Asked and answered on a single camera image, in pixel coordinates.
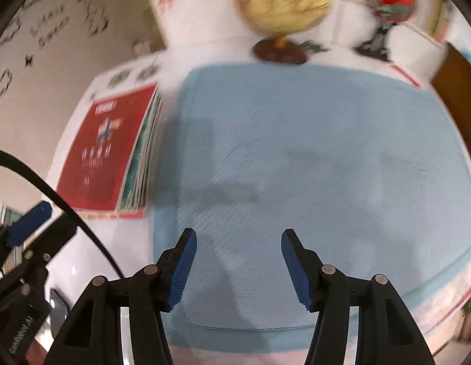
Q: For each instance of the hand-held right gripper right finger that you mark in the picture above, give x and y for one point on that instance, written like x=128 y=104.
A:
x=296 y=266

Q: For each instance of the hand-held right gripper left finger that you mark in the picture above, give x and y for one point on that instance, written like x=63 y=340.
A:
x=182 y=270

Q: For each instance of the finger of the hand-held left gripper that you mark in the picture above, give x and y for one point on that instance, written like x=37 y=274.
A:
x=30 y=222
x=56 y=235

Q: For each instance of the red cover book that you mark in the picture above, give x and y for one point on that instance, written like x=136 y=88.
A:
x=102 y=152

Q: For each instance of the light blue textured mat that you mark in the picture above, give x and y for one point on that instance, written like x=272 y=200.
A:
x=296 y=159

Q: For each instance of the yellow globe on wooden base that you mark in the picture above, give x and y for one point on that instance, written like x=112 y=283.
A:
x=285 y=3

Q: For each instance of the black wall stickers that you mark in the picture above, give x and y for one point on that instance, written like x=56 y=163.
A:
x=28 y=61

